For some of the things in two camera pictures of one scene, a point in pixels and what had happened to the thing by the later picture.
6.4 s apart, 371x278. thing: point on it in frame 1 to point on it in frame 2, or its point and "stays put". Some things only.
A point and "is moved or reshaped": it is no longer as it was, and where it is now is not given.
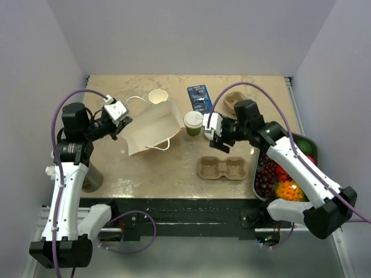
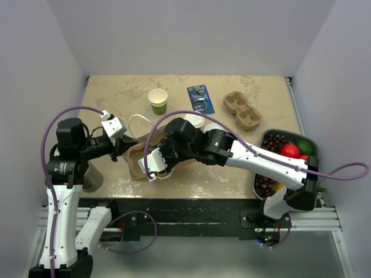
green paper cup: (193, 132) is moved or reshaped
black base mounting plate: (189, 219) stays put
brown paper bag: (152, 126) to (135, 156)
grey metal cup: (93, 179) stays put
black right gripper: (214, 142) to (163, 149)
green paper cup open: (157, 96) stays put
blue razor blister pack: (200, 99) stays put
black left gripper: (118, 126) to (120, 145)
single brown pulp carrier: (233, 168) to (135, 157)
